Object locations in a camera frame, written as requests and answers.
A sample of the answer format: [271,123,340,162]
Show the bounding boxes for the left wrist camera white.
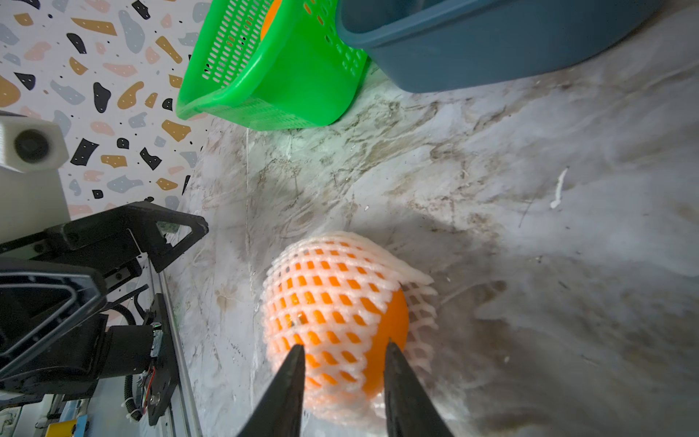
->
[0,111,70,243]

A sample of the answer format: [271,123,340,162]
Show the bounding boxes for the green plastic mesh basket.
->
[176,0,368,131]

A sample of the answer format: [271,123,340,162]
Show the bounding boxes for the netted orange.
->
[260,0,282,40]
[262,235,409,407]

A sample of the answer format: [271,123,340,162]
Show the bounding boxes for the dark teal plastic bin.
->
[336,0,662,93]

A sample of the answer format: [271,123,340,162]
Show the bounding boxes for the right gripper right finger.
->
[383,340,453,437]

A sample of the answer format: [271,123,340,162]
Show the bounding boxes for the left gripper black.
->
[1,201,209,395]

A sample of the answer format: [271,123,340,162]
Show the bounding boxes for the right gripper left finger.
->
[238,344,306,437]

